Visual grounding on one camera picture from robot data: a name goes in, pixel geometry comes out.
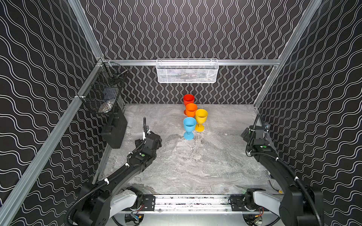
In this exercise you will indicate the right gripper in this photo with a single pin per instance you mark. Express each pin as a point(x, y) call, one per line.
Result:
point(245, 134)

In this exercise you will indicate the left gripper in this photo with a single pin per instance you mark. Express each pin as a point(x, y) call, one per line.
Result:
point(154, 140)

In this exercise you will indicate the blue plastic wine glass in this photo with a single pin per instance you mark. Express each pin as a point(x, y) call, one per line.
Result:
point(189, 124)

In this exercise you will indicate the orange plastic wine glass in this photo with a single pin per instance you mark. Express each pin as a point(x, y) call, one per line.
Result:
point(191, 109)

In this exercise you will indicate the yellow plastic wine glass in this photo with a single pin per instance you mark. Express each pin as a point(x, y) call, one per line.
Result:
point(201, 117)

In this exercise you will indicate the red plastic wine glass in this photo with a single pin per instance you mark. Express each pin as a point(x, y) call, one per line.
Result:
point(188, 98)

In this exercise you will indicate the bubble blue glass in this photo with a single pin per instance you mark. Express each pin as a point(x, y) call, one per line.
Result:
point(207, 156)

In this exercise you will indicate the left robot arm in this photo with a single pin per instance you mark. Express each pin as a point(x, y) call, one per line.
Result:
point(118, 180)

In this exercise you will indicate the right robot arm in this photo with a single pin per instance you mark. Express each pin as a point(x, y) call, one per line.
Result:
point(288, 183)

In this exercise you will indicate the black speaker box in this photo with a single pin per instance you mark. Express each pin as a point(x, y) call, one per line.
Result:
point(114, 131)

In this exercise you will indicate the black wire mesh basket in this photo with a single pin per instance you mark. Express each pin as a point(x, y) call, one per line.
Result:
point(103, 96)

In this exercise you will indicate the white wire mesh basket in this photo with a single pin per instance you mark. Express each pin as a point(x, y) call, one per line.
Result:
point(187, 70)

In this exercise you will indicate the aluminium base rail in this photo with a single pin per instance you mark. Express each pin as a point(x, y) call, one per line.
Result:
point(130, 201)

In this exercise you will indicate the aluminium frame corner post left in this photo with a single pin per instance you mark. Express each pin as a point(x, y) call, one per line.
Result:
point(86, 27)

